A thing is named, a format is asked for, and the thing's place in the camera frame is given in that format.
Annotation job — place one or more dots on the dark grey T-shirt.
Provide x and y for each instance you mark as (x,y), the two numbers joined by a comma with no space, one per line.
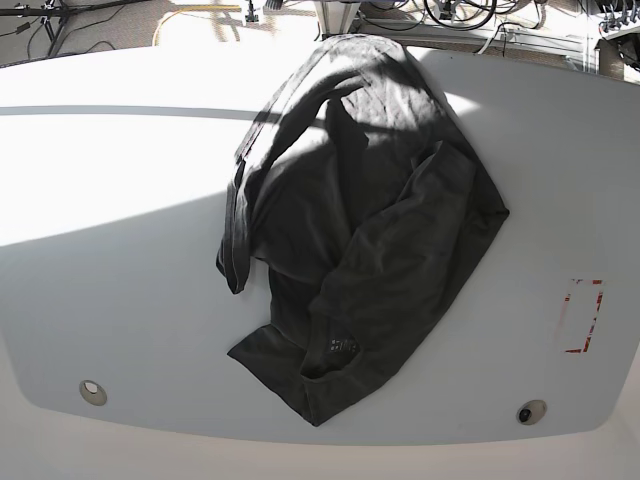
(371,210)

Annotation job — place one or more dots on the red tape rectangle marking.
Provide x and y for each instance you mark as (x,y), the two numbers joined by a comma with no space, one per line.
(581,307)

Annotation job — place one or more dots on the right table grommet hole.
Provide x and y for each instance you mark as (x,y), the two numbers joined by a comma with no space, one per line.
(531,412)

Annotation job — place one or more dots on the table grommet hole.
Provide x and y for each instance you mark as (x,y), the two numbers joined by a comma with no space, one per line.
(93,393)
(531,412)

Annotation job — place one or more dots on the left table grommet hole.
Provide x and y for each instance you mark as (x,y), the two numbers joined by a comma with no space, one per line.
(93,393)

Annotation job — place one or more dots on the black tripod stand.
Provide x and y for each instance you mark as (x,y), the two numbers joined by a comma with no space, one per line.
(54,16)

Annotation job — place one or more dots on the aluminium frame post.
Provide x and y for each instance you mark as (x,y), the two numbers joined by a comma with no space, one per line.
(335,17)

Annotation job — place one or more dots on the aluminium rail with cables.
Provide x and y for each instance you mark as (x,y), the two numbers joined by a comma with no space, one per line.
(581,52)

